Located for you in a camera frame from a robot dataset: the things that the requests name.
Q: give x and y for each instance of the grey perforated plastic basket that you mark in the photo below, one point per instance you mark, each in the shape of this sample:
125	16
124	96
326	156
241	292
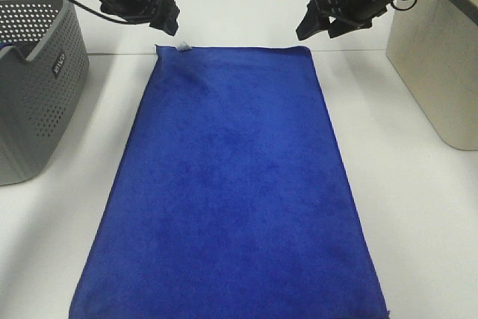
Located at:
44	66

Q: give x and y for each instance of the beige plastic bin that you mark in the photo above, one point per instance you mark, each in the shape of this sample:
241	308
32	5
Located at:
433	47

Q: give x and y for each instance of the blue microfibre towel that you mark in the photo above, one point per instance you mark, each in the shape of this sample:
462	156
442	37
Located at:
231	199

